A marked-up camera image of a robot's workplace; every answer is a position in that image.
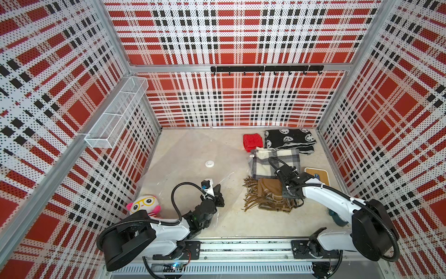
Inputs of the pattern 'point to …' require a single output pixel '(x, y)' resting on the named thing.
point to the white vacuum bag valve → (209, 164)
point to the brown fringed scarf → (266, 193)
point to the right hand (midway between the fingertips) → (294, 191)
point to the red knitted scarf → (251, 141)
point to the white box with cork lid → (322, 175)
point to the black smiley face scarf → (302, 139)
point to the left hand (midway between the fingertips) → (223, 185)
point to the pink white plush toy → (148, 203)
